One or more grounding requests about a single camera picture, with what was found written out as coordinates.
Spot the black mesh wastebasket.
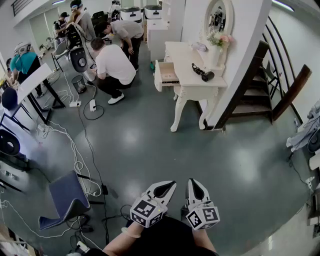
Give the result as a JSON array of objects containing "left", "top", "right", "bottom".
[{"left": 71, "top": 74, "right": 88, "bottom": 95}]

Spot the white desk with black legs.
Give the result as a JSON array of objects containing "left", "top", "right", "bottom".
[{"left": 16, "top": 62, "right": 66, "bottom": 125}]

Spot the grey covered equipment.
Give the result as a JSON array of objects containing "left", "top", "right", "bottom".
[{"left": 285, "top": 99, "right": 320, "bottom": 171}]

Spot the pale tissue pack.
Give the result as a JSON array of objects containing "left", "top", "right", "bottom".
[{"left": 190, "top": 41, "right": 209, "bottom": 52}]

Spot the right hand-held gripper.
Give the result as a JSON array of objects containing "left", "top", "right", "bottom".
[{"left": 184, "top": 177, "right": 221, "bottom": 231}]

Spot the black hair dryer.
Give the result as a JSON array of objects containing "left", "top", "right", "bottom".
[{"left": 191, "top": 62, "right": 216, "bottom": 83}]

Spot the black round device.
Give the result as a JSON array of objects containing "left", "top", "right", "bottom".
[{"left": 0, "top": 128, "right": 21, "bottom": 157}]

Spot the long black cable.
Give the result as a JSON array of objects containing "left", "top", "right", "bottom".
[{"left": 67, "top": 84, "right": 136, "bottom": 253}]

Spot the white and black robot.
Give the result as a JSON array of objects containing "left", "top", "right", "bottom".
[{"left": 64, "top": 21, "right": 98, "bottom": 82}]

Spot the white cabinet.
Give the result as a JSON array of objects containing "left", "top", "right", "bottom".
[{"left": 146, "top": 18, "right": 171, "bottom": 55}]

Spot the black chair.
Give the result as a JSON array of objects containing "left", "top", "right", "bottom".
[{"left": 0, "top": 86, "right": 31, "bottom": 132}]

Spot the white drawer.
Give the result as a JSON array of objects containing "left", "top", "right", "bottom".
[{"left": 153, "top": 59, "right": 181, "bottom": 94}]

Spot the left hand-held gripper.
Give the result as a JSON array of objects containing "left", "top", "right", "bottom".
[{"left": 129, "top": 180, "right": 177, "bottom": 229}]

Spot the white machine with black top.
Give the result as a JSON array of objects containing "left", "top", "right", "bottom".
[
  {"left": 119, "top": 6, "right": 142, "bottom": 23},
  {"left": 143, "top": 4, "right": 163, "bottom": 21}
]

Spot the dark wooden staircase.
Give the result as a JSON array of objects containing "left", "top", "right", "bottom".
[{"left": 214, "top": 39, "right": 274, "bottom": 134}]

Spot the white dressing table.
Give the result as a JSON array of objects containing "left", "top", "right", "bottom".
[{"left": 163, "top": 40, "right": 229, "bottom": 133}]

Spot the blue chair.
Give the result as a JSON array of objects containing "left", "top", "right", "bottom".
[{"left": 38, "top": 170, "right": 92, "bottom": 231}]

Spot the long white cable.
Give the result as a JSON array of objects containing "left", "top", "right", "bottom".
[{"left": 0, "top": 71, "right": 103, "bottom": 251}]

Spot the brown wooden stair post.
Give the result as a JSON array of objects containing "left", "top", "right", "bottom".
[{"left": 271, "top": 64, "right": 313, "bottom": 123}]

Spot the black stair railing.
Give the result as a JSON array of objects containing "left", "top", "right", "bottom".
[{"left": 261, "top": 15, "right": 305, "bottom": 125}]

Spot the person's black clothing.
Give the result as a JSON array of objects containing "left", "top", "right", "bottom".
[{"left": 66, "top": 215, "right": 221, "bottom": 256}]

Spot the person's right forearm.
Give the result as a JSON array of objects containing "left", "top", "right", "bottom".
[{"left": 191, "top": 227, "right": 217, "bottom": 253}]

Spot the white oval mirror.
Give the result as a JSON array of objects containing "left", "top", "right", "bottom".
[{"left": 203, "top": 0, "right": 235, "bottom": 43}]

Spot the white vase with flowers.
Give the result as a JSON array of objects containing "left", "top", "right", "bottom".
[{"left": 206, "top": 30, "right": 235, "bottom": 69}]

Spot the person's left forearm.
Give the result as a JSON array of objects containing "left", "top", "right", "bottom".
[{"left": 102, "top": 221, "right": 144, "bottom": 256}]

